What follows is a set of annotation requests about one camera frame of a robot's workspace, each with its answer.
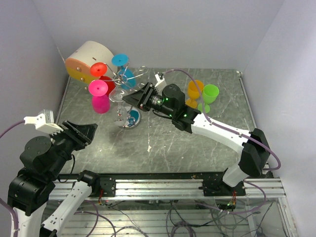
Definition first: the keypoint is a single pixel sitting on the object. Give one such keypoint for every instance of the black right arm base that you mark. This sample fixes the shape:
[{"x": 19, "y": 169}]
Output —
[{"x": 217, "y": 188}]

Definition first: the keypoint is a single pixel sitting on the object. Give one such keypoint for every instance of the orange wine glass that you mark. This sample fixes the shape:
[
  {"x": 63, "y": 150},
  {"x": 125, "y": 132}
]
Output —
[{"x": 193, "y": 93}]

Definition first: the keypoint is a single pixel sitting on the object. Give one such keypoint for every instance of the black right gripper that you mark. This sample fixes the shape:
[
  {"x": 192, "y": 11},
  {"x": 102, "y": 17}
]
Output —
[{"x": 140, "y": 98}]

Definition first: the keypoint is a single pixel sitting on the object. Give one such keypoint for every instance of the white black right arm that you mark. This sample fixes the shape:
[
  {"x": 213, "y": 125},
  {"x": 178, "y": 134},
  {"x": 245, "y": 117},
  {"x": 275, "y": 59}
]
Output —
[{"x": 252, "y": 146}]

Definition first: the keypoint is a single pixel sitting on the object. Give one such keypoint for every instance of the green wine glass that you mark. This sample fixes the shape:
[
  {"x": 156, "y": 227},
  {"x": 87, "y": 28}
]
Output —
[{"x": 208, "y": 96}]

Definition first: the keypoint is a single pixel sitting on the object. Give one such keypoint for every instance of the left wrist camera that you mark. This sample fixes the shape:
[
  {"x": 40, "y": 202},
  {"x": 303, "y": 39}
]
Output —
[{"x": 44, "y": 122}]

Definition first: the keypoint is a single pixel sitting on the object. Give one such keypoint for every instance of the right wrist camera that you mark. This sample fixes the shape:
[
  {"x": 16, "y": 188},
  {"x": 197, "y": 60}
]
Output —
[{"x": 161, "y": 83}]

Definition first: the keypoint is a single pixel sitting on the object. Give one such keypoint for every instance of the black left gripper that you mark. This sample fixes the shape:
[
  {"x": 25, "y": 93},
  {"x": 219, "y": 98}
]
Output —
[{"x": 81, "y": 134}]

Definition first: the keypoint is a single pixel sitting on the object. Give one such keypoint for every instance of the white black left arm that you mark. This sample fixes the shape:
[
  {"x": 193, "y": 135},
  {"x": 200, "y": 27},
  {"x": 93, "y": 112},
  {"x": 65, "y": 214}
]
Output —
[{"x": 43, "y": 158}]

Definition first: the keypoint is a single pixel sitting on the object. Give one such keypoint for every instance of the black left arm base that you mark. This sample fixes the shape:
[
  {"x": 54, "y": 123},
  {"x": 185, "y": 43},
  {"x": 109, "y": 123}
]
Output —
[{"x": 104, "y": 186}]

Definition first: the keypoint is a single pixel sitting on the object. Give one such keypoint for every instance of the blue wine glass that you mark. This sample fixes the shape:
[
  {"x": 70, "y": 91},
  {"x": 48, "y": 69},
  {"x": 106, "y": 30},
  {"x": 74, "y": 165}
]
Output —
[{"x": 125, "y": 77}]

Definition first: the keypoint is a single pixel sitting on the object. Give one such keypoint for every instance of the aluminium rail frame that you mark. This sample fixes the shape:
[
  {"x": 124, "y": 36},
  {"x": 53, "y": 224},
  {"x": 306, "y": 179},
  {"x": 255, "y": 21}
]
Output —
[{"x": 157, "y": 161}]

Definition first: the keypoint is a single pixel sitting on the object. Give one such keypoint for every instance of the pink wine glass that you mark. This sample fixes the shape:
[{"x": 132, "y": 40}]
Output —
[{"x": 100, "y": 100}]

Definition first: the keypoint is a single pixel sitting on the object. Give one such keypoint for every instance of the red wine glass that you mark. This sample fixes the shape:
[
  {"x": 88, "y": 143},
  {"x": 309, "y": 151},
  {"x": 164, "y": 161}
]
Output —
[{"x": 99, "y": 70}]

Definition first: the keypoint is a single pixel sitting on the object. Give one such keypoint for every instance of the white round container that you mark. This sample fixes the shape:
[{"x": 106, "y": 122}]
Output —
[{"x": 78, "y": 64}]

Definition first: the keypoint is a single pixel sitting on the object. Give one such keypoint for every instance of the clear wine glass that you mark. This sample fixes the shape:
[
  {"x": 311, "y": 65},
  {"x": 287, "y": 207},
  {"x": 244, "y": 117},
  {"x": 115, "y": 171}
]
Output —
[{"x": 119, "y": 112}]

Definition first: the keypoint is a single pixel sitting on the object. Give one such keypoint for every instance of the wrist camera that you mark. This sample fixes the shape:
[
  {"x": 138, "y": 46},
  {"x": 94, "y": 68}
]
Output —
[
  {"x": 44, "y": 122},
  {"x": 161, "y": 83}
]

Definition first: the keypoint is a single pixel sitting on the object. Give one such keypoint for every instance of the chrome wine glass rack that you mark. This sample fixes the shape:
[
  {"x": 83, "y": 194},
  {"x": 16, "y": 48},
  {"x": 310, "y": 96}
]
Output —
[{"x": 133, "y": 115}]

